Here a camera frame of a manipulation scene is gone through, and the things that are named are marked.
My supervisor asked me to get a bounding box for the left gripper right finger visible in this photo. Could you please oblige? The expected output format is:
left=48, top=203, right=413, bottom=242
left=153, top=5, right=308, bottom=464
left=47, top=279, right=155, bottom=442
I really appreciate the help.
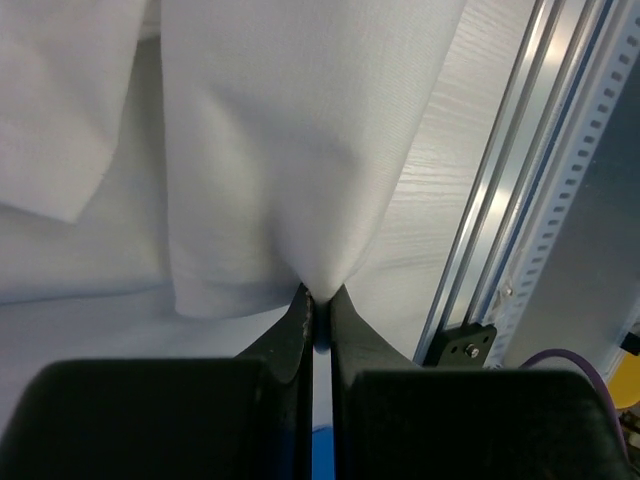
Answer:
left=329, top=289, right=631, bottom=479

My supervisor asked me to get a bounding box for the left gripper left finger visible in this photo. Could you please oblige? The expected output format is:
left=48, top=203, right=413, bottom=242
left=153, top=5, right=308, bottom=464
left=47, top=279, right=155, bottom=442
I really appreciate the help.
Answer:
left=1, top=287, right=314, bottom=479

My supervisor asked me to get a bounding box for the white printed t shirt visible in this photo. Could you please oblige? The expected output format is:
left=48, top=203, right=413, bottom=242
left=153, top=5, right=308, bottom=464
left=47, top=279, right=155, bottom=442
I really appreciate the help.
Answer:
left=1, top=1, right=464, bottom=319

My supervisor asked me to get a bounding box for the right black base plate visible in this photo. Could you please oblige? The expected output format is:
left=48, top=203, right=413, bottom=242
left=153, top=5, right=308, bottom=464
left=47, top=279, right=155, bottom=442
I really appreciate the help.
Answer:
left=422, top=323, right=497, bottom=368

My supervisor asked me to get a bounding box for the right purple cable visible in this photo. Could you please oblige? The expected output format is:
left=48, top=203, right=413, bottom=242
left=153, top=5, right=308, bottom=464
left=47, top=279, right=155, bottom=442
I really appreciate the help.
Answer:
left=519, top=349, right=629, bottom=451

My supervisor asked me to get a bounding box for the aluminium mounting rail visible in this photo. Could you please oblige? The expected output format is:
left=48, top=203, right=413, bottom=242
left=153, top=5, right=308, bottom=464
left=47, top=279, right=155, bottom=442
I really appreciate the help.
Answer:
left=413, top=1, right=613, bottom=365

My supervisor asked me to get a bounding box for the white slotted cable duct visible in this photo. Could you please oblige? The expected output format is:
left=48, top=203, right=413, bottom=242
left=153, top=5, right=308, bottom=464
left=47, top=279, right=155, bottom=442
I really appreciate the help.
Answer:
left=485, top=1, right=639, bottom=368

